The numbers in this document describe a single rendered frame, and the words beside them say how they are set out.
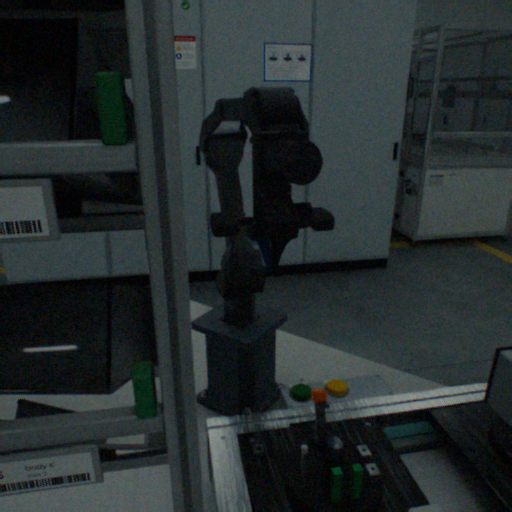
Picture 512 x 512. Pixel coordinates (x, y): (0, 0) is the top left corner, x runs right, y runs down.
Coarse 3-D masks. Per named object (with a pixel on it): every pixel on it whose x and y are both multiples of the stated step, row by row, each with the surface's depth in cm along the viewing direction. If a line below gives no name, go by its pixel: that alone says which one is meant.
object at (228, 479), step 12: (216, 444) 71; (228, 444) 71; (216, 456) 68; (228, 456) 69; (216, 468) 66; (228, 468) 67; (240, 468) 66; (216, 480) 64; (228, 480) 65; (240, 480) 64; (216, 492) 62; (228, 492) 62; (240, 492) 62; (216, 504) 64; (228, 504) 60; (240, 504) 60
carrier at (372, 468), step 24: (264, 432) 72; (288, 432) 72; (312, 432) 72; (336, 432) 72; (360, 432) 72; (384, 432) 72; (264, 456) 67; (288, 456) 64; (312, 456) 64; (336, 456) 60; (360, 456) 63; (384, 456) 67; (264, 480) 63; (288, 480) 60; (312, 480) 60; (336, 480) 56; (360, 480) 56; (384, 480) 63; (408, 480) 63; (264, 504) 59; (288, 504) 59; (312, 504) 57; (336, 504) 57; (360, 504) 57; (384, 504) 59; (408, 504) 59; (432, 504) 57
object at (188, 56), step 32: (192, 0) 291; (192, 32) 298; (192, 64) 305; (128, 96) 305; (192, 96) 313; (192, 128) 321; (192, 160) 329; (192, 192) 338; (192, 224) 347; (128, 256) 347; (192, 256) 357
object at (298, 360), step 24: (192, 312) 135; (192, 336) 122; (288, 336) 122; (288, 360) 111; (312, 360) 111; (336, 360) 111; (360, 360) 111; (288, 384) 101; (408, 384) 101; (432, 384) 101; (0, 408) 93; (72, 408) 94; (96, 408) 94
